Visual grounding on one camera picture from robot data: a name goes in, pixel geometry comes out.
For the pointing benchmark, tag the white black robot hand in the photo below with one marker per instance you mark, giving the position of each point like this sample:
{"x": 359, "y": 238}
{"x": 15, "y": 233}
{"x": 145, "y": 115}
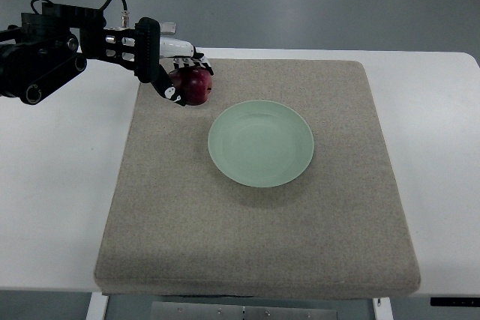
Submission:
{"x": 183, "y": 54}

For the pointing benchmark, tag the red apple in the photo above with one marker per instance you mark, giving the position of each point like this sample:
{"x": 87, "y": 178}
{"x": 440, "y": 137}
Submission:
{"x": 193, "y": 83}

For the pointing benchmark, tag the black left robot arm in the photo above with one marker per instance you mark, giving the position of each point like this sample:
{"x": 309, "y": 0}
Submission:
{"x": 51, "y": 47}

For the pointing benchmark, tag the light green plate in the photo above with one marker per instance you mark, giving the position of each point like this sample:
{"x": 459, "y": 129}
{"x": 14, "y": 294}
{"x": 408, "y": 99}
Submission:
{"x": 261, "y": 143}

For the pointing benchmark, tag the beige fabric cushion mat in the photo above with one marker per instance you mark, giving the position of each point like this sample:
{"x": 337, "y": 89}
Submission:
{"x": 279, "y": 186}

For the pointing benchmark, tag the black table control panel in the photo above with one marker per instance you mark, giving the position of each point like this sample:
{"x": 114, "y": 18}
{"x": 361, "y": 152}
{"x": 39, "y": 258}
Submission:
{"x": 454, "y": 302}

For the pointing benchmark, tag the metal base plate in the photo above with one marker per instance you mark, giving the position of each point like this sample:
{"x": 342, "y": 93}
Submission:
{"x": 187, "y": 311}

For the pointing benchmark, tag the white table leg frame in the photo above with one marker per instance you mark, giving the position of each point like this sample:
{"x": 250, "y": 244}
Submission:
{"x": 97, "y": 307}

